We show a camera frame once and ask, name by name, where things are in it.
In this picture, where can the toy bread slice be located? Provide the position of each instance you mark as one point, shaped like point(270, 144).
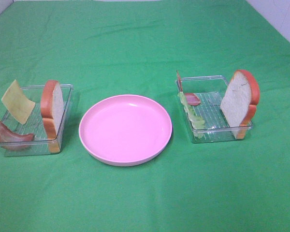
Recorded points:
point(240, 101)
point(52, 108)

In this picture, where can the clear right plastic tray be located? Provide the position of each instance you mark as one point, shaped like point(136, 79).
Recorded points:
point(210, 90)

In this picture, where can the yellow toy cheese slice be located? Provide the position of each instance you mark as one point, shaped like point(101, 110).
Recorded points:
point(16, 102)

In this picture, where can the green tablecloth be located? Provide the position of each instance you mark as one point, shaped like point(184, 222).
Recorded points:
point(109, 48)

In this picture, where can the clear left plastic tray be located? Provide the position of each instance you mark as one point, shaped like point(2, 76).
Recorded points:
point(40, 145)

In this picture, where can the pink round plate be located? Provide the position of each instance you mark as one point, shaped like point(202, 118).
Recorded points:
point(125, 130)

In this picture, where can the toy bacon strip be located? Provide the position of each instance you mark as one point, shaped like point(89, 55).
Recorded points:
point(8, 136)
point(186, 98)

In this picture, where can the clear plastic tray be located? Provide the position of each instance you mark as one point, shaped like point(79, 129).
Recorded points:
point(210, 90)
point(40, 145)

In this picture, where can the green toy lettuce leaf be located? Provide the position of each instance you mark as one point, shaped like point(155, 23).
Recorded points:
point(197, 122)

